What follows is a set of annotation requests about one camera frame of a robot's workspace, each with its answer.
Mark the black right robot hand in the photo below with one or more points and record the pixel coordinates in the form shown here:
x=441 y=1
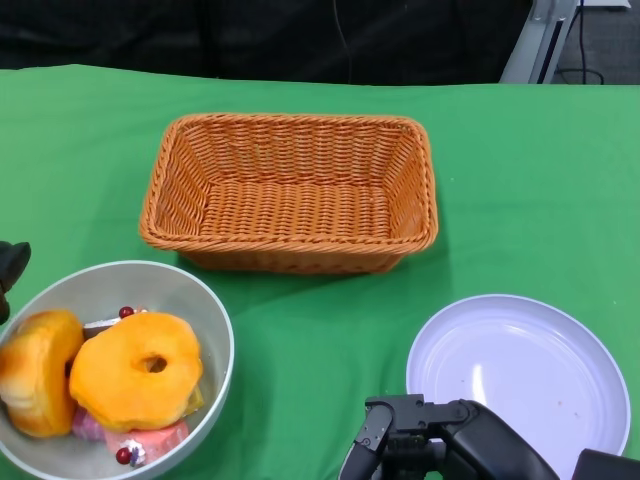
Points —
x=475 y=450

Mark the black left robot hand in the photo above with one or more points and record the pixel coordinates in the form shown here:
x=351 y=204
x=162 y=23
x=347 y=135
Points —
x=12 y=260

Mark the grey-green round bowl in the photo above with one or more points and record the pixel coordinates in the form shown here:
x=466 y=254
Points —
x=160 y=290

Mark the pale lavender round plate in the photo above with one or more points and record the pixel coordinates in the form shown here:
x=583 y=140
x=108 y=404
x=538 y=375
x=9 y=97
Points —
x=525 y=360

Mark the golden sliced loaf bread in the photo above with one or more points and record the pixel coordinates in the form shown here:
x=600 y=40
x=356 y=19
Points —
x=35 y=370

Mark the pink striped cake slice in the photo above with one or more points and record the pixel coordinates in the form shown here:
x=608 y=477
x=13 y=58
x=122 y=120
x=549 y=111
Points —
x=87 y=427

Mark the salmon pink cake slice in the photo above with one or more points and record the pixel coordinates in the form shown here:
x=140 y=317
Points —
x=160 y=440

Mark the orange wicker basket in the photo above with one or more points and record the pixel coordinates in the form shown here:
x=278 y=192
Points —
x=300 y=210

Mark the green tablecloth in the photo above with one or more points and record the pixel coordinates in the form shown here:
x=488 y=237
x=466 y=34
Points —
x=525 y=200

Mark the black backdrop cloth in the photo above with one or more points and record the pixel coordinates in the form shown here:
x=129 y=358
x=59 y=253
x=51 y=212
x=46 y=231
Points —
x=200 y=40

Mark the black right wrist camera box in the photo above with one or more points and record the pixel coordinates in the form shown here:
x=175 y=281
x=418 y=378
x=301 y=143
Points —
x=610 y=467

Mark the grey aluminium frame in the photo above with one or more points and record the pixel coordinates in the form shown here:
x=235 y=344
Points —
x=540 y=45

